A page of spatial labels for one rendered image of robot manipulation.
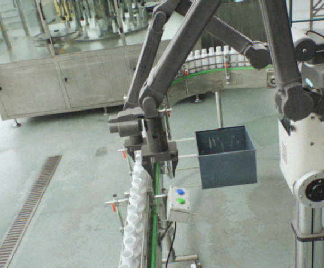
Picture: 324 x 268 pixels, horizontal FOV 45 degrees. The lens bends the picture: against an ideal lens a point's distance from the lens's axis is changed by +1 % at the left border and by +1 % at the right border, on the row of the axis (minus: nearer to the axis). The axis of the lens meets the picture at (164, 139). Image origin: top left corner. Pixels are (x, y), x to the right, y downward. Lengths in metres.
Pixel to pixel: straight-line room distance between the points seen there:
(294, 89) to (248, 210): 2.27
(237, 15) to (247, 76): 3.71
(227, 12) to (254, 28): 0.54
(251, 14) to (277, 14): 5.96
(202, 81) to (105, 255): 1.59
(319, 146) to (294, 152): 0.08
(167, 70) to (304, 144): 0.53
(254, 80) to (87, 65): 2.51
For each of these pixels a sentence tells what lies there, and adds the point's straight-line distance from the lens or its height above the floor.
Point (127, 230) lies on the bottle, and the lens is 1.38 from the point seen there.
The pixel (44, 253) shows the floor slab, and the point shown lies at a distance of 3.28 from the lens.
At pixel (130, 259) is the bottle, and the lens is 1.26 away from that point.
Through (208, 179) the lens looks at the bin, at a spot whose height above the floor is 0.79.
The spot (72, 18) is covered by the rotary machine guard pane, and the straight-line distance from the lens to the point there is 5.05.
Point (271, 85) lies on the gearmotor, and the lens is 3.15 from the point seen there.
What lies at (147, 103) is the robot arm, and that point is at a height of 1.65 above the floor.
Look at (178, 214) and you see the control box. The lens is 1.50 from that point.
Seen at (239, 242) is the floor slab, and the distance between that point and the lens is 2.95.
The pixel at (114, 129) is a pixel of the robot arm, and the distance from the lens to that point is 1.58.
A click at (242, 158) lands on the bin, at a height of 0.90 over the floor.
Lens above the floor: 2.01
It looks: 27 degrees down
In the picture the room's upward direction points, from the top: 10 degrees counter-clockwise
